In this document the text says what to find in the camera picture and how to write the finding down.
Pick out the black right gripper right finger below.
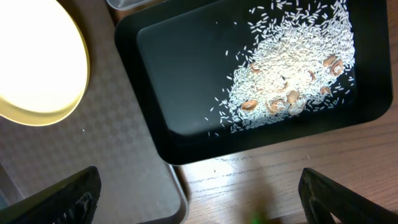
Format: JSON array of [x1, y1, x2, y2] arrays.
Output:
[[298, 168, 397, 224]]

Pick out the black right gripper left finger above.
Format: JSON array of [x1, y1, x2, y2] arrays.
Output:
[[1, 166, 101, 224]]

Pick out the yellow plate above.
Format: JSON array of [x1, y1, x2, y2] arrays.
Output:
[[1, 0, 90, 126]]

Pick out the rice grains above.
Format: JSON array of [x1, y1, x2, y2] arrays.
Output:
[[206, 0, 356, 137]]

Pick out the clear plastic waste bin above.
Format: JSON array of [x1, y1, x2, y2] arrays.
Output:
[[106, 0, 153, 11]]

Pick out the brown serving tray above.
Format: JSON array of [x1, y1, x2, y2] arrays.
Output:
[[1, 1, 188, 223]]

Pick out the black plastic tray bin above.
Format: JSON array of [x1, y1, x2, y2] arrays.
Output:
[[115, 1, 393, 165]]

